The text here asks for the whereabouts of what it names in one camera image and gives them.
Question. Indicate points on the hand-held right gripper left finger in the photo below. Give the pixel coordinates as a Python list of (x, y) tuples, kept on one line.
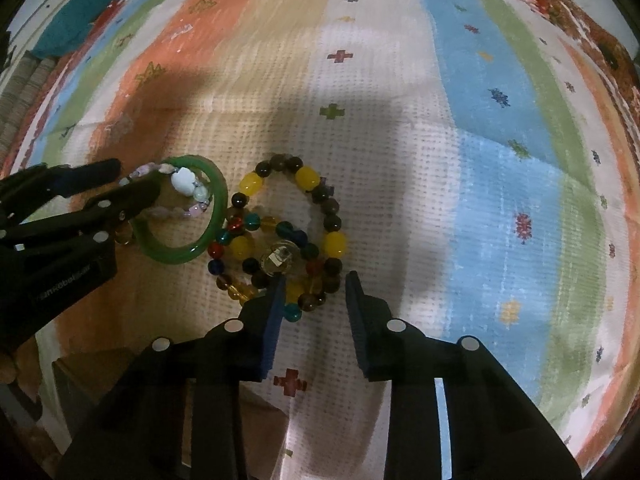
[(271, 332)]

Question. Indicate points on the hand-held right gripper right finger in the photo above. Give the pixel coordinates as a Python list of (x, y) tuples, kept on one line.
[(358, 327)]

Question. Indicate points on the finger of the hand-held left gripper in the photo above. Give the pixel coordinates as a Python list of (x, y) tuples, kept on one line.
[(135, 197), (75, 176)]

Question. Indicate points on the green jade bangle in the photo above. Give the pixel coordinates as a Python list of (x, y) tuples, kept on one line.
[(212, 225)]

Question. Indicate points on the grey woven mat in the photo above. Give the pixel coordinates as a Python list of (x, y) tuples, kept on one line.
[(22, 95)]

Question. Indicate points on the teal cloth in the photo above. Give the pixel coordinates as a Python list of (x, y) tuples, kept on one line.
[(80, 15)]

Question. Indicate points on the striped patterned blanket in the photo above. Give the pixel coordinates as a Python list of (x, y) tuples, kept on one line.
[(400, 135)]

